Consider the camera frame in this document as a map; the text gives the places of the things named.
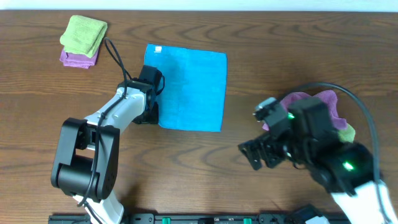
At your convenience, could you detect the folded green cloth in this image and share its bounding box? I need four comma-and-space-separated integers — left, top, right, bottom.
60, 15, 108, 58

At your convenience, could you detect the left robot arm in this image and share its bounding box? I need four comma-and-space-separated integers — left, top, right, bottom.
50, 78, 165, 223

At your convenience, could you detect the crumpled green cloth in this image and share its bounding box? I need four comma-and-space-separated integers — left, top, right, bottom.
338, 124, 356, 142

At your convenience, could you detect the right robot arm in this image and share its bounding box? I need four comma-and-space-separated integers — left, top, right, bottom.
238, 136, 397, 223

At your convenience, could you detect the blue microfiber cloth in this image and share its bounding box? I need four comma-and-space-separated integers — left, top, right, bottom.
144, 44, 228, 132

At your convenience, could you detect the folded purple cloth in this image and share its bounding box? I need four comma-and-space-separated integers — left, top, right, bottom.
60, 49, 98, 69

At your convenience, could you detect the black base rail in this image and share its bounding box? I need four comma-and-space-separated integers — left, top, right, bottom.
47, 213, 291, 224

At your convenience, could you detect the crumpled purple cloth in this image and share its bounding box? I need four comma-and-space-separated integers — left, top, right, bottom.
262, 90, 348, 132

